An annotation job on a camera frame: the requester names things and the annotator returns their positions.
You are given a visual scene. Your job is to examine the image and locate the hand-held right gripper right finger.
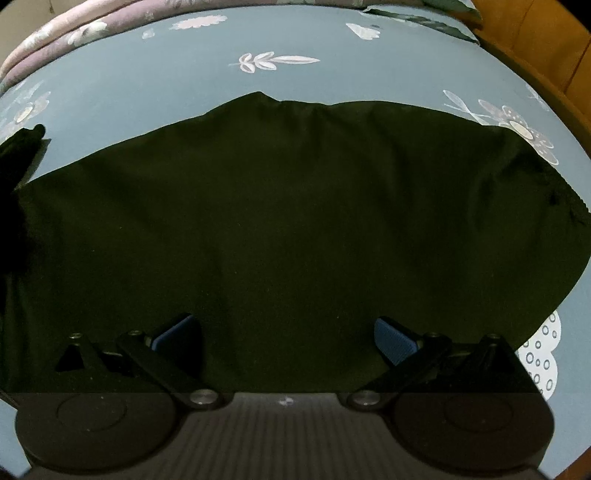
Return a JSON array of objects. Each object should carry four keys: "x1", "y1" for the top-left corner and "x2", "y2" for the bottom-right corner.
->
[{"x1": 346, "y1": 315, "x2": 543, "y2": 411}]

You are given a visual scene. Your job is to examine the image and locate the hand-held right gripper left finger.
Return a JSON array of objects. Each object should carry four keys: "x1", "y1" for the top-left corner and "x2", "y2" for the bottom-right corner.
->
[{"x1": 34, "y1": 313, "x2": 226, "y2": 411}]

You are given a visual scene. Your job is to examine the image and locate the black drawstring pants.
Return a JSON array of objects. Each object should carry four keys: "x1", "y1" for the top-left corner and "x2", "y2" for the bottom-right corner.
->
[{"x1": 0, "y1": 91, "x2": 591, "y2": 394}]

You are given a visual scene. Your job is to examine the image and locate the person's left forearm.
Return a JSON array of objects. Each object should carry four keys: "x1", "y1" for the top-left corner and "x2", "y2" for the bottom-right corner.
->
[{"x1": 0, "y1": 124, "x2": 47, "y2": 278}]

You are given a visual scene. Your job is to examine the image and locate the blue floral bed sheet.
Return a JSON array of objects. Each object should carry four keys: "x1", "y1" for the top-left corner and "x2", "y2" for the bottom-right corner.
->
[{"x1": 0, "y1": 4, "x2": 591, "y2": 480}]

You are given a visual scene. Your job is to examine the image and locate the wooden headboard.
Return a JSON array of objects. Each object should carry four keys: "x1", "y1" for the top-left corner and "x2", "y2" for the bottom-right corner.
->
[{"x1": 471, "y1": 0, "x2": 591, "y2": 162}]

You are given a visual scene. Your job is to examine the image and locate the purple floral quilt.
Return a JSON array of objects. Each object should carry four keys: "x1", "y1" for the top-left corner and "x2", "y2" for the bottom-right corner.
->
[{"x1": 0, "y1": 0, "x2": 361, "y2": 93}]

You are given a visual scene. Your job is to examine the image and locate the pink floral quilt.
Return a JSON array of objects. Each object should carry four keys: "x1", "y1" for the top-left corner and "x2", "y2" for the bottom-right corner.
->
[{"x1": 0, "y1": 0, "x2": 121, "y2": 77}]

